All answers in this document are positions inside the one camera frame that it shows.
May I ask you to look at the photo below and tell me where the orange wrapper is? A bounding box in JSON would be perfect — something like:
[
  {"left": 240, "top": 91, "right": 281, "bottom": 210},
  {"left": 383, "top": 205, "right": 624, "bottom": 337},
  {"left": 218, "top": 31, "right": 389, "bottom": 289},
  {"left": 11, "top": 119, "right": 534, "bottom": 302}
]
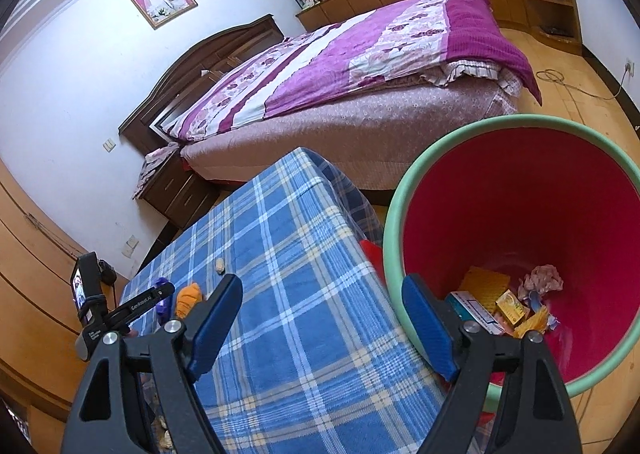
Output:
[{"left": 175, "top": 283, "right": 203, "bottom": 319}]

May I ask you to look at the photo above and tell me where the wooden corner shelf unit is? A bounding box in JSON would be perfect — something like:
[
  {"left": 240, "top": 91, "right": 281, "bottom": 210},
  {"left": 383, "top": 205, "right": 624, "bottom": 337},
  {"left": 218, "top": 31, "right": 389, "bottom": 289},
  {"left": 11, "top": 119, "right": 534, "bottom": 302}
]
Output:
[{"left": 524, "top": 0, "right": 582, "bottom": 55}]

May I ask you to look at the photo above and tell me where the small beige nut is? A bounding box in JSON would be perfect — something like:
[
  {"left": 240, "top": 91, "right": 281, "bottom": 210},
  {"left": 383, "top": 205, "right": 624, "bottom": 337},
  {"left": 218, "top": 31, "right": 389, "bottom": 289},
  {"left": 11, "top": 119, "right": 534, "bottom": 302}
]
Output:
[{"left": 215, "top": 258, "right": 226, "bottom": 275}]

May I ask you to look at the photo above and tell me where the blue plastic wrapper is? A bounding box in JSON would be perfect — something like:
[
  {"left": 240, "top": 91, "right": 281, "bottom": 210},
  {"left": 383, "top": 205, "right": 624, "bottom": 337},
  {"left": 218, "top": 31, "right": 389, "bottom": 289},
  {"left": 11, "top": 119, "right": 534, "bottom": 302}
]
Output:
[{"left": 154, "top": 277, "right": 175, "bottom": 326}]

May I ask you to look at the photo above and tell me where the gold small box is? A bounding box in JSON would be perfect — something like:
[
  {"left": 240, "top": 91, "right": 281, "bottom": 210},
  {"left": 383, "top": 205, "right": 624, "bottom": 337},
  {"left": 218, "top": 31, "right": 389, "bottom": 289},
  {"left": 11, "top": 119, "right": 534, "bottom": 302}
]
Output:
[{"left": 496, "top": 289, "right": 529, "bottom": 328}]

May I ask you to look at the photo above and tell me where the blue plaid tablecloth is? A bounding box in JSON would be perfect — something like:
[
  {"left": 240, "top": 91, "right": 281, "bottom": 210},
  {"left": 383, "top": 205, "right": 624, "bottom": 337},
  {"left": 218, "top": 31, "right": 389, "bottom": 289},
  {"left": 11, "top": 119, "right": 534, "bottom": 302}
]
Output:
[{"left": 124, "top": 149, "right": 444, "bottom": 453}]

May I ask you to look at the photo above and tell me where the white teal box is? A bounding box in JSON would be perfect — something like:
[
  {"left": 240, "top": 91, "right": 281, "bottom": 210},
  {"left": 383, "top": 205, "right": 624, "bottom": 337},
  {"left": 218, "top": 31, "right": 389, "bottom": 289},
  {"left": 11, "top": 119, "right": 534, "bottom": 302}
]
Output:
[{"left": 445, "top": 291, "right": 506, "bottom": 336}]

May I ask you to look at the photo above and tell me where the dark wooden nightstand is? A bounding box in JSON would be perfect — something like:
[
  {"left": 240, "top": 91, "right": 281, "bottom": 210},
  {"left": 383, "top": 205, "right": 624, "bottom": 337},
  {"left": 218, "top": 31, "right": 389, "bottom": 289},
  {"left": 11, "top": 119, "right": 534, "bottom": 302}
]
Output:
[{"left": 134, "top": 143, "right": 220, "bottom": 229}]

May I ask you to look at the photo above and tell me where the purple floral quilt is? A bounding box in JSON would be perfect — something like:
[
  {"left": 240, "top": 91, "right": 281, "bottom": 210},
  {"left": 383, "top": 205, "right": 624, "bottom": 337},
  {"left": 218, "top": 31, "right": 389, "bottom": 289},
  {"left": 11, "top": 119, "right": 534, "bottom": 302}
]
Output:
[{"left": 162, "top": 0, "right": 541, "bottom": 143}]

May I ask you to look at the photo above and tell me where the pink paper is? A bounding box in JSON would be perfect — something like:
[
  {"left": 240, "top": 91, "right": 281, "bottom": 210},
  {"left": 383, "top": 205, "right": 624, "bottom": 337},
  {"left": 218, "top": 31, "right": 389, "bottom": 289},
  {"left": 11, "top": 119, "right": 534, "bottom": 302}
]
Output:
[{"left": 518, "top": 264, "right": 564, "bottom": 301}]

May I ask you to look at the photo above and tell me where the dark wooden headboard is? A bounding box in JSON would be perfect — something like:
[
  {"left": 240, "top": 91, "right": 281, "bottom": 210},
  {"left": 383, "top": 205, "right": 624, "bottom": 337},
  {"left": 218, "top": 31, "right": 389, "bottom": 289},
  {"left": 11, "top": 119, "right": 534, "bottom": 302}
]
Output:
[{"left": 118, "top": 14, "right": 284, "bottom": 155}]

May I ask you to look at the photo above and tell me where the grey power cable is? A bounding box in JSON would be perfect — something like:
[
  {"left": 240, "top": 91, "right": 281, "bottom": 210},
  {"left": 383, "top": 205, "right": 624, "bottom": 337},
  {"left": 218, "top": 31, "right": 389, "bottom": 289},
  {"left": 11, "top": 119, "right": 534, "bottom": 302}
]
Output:
[{"left": 534, "top": 67, "right": 630, "bottom": 102}]

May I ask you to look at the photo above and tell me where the white wall socket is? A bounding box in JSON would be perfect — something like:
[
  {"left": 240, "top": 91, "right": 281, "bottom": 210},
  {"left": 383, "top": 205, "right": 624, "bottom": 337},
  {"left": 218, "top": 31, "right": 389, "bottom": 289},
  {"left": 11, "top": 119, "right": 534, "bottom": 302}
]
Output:
[{"left": 625, "top": 59, "right": 634, "bottom": 76}]

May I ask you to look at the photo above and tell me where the bed with pink sheet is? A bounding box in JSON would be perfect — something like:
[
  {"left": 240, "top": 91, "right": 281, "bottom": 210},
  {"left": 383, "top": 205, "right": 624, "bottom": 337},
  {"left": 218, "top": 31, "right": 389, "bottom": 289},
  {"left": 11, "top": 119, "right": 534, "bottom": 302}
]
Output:
[{"left": 181, "top": 70, "right": 523, "bottom": 191}]

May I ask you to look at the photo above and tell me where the white light switch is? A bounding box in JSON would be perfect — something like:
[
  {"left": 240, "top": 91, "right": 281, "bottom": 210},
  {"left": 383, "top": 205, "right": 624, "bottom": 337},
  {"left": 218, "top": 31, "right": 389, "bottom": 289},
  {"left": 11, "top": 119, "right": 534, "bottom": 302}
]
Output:
[{"left": 103, "top": 139, "right": 116, "bottom": 153}]

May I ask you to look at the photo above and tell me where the orange box in bin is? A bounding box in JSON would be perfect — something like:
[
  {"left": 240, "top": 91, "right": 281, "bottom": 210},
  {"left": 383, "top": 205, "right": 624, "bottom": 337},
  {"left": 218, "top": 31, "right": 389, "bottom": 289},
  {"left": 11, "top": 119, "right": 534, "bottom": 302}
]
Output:
[{"left": 458, "top": 266, "right": 511, "bottom": 313}]

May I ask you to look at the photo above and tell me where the yellow wrapper in bin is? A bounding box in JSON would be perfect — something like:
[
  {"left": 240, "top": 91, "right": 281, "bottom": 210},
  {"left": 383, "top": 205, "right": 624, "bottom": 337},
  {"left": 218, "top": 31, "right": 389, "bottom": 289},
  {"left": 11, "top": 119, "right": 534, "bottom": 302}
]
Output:
[{"left": 513, "top": 305, "right": 550, "bottom": 339}]

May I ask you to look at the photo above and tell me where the black phone on mount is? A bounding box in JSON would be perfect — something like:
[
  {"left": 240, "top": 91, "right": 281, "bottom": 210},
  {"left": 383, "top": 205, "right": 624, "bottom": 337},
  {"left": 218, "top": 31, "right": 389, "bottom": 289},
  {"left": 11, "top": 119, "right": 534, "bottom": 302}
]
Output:
[{"left": 70, "top": 252, "right": 106, "bottom": 326}]

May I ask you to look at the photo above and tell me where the double wall switch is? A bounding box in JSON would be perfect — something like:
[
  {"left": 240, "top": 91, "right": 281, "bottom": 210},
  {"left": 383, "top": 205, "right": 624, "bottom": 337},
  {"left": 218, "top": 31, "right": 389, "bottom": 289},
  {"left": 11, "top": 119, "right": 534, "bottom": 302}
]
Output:
[{"left": 122, "top": 235, "right": 139, "bottom": 259}]

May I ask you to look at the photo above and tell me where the red bin green rim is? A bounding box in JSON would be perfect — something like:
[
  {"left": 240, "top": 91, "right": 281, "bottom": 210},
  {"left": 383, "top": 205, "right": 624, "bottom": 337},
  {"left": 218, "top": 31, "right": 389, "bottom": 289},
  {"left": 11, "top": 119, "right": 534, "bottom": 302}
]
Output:
[{"left": 383, "top": 114, "right": 639, "bottom": 396}]

